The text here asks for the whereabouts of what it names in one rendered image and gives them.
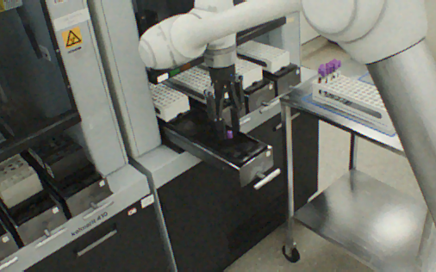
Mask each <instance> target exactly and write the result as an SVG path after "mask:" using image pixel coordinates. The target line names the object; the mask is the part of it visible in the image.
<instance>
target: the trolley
mask: <svg viewBox="0 0 436 272"><path fill-rule="evenodd" d="M340 70H341V72H340V75H341V76H344V77H349V78H350V79H353V80H355V81H358V82H360V83H366V84H369V85H371V86H374V87H376V86H375V85H374V83H373V80H372V78H371V75H370V73H369V72H368V70H367V68H366V67H365V65H360V64H359V63H358V62H356V61H355V60H353V59H352V58H349V59H347V60H346V61H345V62H343V63H342V62H341V67H340ZM316 79H318V76H317V77H315V78H313V79H311V80H310V81H308V82H307V83H305V84H302V85H301V86H299V87H297V88H295V89H294V90H292V91H291V92H289V93H286V94H284V95H283V96H281V97H279V102H280V103H281V117H282V135H283V168H284V170H283V185H284V202H285V219H286V233H285V236H286V245H284V246H283V251H282V253H283V255H284V256H285V258H286V259H287V260H289V261H290V262H291V263H296V262H297V261H298V260H299V259H300V255H299V251H298V250H297V248H296V243H295V242H294V220H295V221H297V222H299V223H300V224H302V225H303V226H304V227H306V228H308V229H309V230H311V231H312V232H314V233H317V234H318V235H319V236H320V237H322V238H324V239H326V240H327V241H328V242H330V243H331V244H334V245H335V246H337V247H338V248H339V249H342V250H343V251H344V252H345V253H347V254H349V255H351V256H352V257H355V258H356V259H358V261H361V262H362V263H363V264H365V265H367V266H368V267H370V268H371V269H374V270H375V271H376V272H431V271H432V270H433V268H434V267H435V266H436V228H435V227H436V226H435V224H434V223H433V219H432V217H431V214H430V212H429V211H428V207H427V205H426V204H425V203H424V202H422V201H418V200H417V199H415V198H414V197H413V196H410V195H406V194H405V193H403V192H402V191H399V190H397V189H395V188H393V187H392V186H389V185H388V184H386V183H384V182H381V181H378V180H377V179H375V178H374V177H372V176H369V175H368V174H365V173H363V172H362V171H360V170H357V169H356V168H357V156H358V138H361V139H365V140H367V141H369V142H371V143H372V144H375V145H377V146H381V147H382V148H385V149H387V150H388V151H391V152H393V153H395V154H398V155H401V156H402V157H404V158H407V157H406V153H405V152H404V150H403V149H402V144H401V142H400V140H399V139H398V138H397V133H396V130H395V129H394V128H392V129H391V130H387V129H382V128H381V127H377V126H375V124H373V123H371V122H369V121H366V120H362V119H360V118H358V117H356V116H354V115H351V114H348V113H347V112H345V111H343V110H340V109H338V108H333V107H331V106H329V105H327V104H325V103H324V104H322V103H321V102H317V101H315V100H313V92H312V82H313V81H314V80H316ZM290 107H292V108H294V109H296V110H298V111H300V112H303V113H304V114H307V115H309V116H312V117H315V118H317V119H319V120H321V121H324V122H326V123H328V124H330V125H331V126H334V127H337V128H338V129H342V130H345V131H346V132H348V133H350V134H351V147H350V161H349V170H348V171H347V172H346V173H345V174H344V175H343V176H342V177H341V178H338V179H337V180H336V181H335V182H334V183H332V184H331V185H330V186H328V187H327V188H326V189H325V190H322V191H321V192H320V193H319V194H318V195H317V196H316V197H315V198H314V199H312V200H311V201H309V202H308V203H306V204H305V205H304V206H302V207H301V208H299V210H298V211H296V212H295V213H294V212H293V188H292V185H293V164H292V140H291V116H290Z"/></svg>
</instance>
